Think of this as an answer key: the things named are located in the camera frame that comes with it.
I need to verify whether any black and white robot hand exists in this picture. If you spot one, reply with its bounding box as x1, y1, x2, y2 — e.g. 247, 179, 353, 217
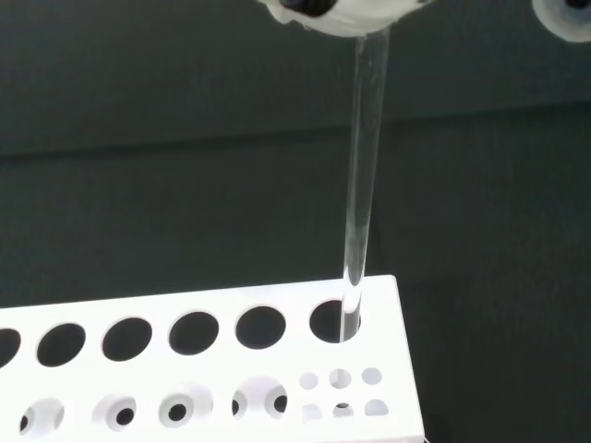
257, 0, 591, 45

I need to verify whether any white test tube rack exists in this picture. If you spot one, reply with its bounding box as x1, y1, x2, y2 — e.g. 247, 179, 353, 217
0, 274, 425, 443

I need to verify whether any black bench cloth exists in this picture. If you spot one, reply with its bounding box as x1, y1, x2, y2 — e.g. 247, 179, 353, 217
0, 0, 591, 443

